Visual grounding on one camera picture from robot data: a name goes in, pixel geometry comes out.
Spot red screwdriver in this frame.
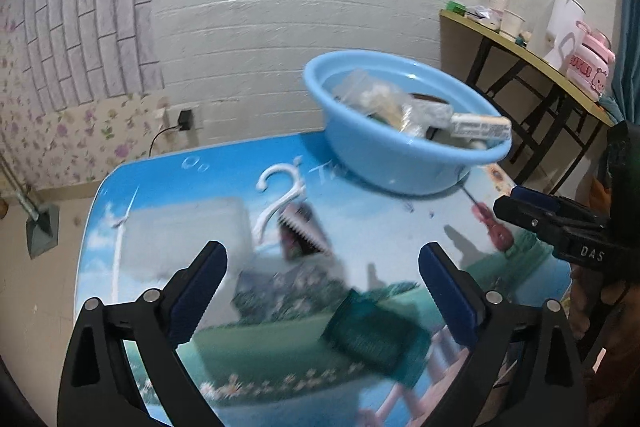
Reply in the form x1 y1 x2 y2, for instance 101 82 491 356
457 184 516 253

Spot white toothpaste box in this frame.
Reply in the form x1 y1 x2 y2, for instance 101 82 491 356
450 113 513 142

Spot wooden side table black legs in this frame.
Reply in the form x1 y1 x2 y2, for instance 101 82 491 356
439 8 618 195

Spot white plastic hanger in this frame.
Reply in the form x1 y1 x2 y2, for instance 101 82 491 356
255 164 307 253

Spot teal green box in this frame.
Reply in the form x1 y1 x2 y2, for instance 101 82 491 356
320 289 433 390

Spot grey block with pole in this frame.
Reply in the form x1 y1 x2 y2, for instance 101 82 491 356
0 187 60 260

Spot black comb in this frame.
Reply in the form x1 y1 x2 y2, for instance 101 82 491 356
277 202 333 260

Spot white wall socket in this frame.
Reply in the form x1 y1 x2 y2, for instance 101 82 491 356
155 104 203 132

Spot translucent plastic box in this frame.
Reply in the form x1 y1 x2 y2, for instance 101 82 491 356
120 197 251 280

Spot white plastic packet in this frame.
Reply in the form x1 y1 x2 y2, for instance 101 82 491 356
465 6 501 28

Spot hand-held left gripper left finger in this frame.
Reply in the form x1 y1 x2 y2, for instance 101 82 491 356
57 241 228 427

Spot orange clothing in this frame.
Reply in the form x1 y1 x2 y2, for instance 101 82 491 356
582 172 613 212

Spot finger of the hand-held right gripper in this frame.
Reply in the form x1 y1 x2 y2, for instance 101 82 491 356
510 187 613 228
492 196 581 250

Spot blue curtain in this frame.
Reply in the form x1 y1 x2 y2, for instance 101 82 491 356
597 0 640 122

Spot pink water bottle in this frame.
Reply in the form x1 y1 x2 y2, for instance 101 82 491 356
562 21 617 102

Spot white electric kettle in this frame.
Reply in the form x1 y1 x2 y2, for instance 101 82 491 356
527 0 587 70

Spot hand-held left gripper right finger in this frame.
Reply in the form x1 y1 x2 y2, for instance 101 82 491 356
417 242 588 427

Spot silver foil packet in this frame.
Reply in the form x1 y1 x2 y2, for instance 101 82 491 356
400 99 453 138

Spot black charger cable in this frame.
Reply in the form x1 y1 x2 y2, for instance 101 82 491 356
150 124 182 155

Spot blue plastic basin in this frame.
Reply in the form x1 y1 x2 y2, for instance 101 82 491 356
303 51 513 195

